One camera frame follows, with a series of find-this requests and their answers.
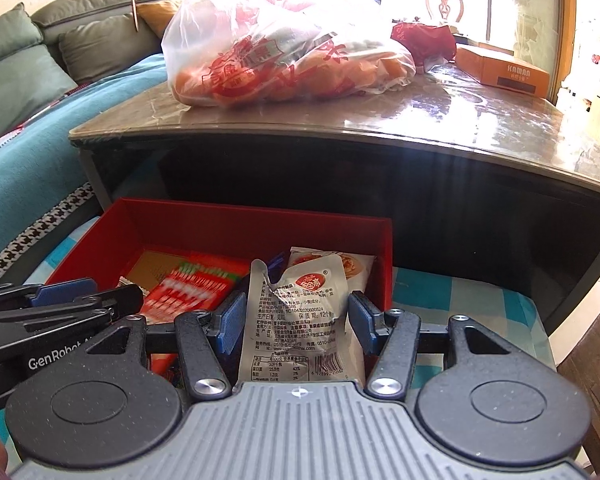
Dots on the brown wooden stick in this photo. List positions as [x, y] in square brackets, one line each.
[135, 2]

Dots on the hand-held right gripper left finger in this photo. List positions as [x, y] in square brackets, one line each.
[232, 320]

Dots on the red cardboard box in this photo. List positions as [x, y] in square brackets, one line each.
[230, 230]

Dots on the orange flat box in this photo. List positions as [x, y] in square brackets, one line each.
[500, 70]

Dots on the clear plastic bag of snacks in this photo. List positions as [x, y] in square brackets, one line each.
[280, 60]

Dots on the orange houndstooth pillow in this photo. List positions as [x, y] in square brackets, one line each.
[160, 17]

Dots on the grey green sofa cushion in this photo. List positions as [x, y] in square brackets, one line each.
[15, 70]

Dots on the wooden window frame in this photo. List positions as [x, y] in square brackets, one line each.
[566, 35]

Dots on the red striped snack packet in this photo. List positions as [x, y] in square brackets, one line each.
[190, 287]

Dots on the white noodle picture packet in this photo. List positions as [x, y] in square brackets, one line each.
[352, 265]

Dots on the brown wooden stool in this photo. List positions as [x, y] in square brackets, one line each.
[595, 370]

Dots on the dark coffee table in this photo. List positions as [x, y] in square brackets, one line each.
[380, 200]

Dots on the crumpled red wrapper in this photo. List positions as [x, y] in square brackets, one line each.
[422, 45]

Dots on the teal blanket with houndstooth trim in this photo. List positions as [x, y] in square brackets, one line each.
[30, 185]

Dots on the wooden chair back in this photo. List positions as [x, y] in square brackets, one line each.
[445, 5]

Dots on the silver printed snack packet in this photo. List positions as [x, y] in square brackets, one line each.
[295, 320]

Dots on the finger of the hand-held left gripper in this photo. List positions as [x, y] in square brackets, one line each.
[122, 296]
[65, 291]

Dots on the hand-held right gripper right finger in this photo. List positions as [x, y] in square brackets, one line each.
[360, 317]

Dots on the green sofa backrest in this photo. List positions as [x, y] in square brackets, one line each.
[90, 5]

